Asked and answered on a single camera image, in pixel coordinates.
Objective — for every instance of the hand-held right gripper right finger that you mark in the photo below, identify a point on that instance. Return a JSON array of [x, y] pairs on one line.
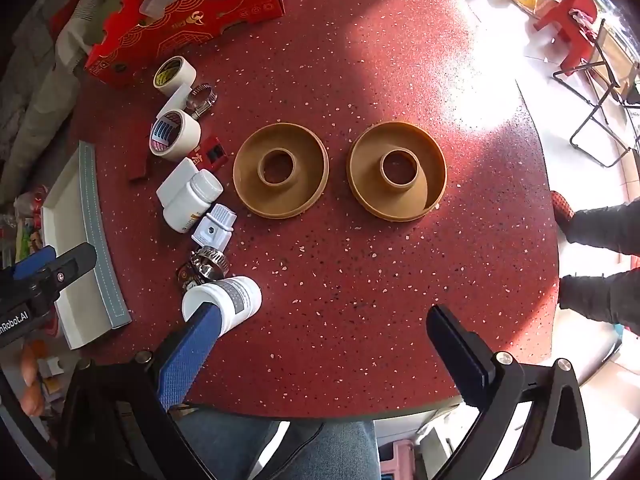
[[457, 350]]

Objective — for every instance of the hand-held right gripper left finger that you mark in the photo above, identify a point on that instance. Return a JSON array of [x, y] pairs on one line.
[[187, 355]]

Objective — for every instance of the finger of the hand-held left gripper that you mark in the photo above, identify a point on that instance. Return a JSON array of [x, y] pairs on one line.
[[70, 265], [32, 262]]

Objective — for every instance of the white tray with grey rim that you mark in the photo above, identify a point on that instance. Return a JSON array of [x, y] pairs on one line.
[[65, 240]]

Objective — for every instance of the white jar with grey label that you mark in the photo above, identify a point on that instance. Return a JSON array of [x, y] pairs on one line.
[[235, 300]]

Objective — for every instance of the white plug adapter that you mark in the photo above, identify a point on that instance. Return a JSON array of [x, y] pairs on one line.
[[212, 227]]

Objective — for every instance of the white box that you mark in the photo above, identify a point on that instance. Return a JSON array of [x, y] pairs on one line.
[[177, 182]]

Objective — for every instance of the white pill bottle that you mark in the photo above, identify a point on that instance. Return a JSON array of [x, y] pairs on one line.
[[192, 200]]

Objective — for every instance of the red card box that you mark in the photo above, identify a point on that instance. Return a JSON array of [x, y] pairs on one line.
[[212, 152]]

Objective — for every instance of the pile of snacks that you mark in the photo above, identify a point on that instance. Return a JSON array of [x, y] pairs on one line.
[[30, 220]]

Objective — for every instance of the small round patterned cap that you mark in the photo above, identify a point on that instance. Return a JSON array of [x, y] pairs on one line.
[[186, 277]]

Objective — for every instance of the pink plastic stool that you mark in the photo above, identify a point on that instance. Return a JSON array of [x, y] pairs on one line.
[[400, 460]]

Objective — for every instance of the person's blue jeans leg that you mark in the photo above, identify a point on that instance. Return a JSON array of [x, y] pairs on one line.
[[300, 445]]

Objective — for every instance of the tape roll with blue label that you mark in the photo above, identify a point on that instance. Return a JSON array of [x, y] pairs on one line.
[[177, 135]]

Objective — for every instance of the blanket-covered sofa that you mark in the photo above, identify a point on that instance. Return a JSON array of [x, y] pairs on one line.
[[40, 85]]

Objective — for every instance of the tape roll with yellow label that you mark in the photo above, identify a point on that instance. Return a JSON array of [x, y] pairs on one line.
[[175, 75]]

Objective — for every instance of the red cardboard box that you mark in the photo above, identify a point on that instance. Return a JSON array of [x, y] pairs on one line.
[[200, 30]]

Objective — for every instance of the black folding chair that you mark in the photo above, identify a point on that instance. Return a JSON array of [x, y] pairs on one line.
[[622, 65]]

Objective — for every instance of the red plastic stool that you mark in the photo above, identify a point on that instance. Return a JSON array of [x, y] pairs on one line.
[[570, 15]]

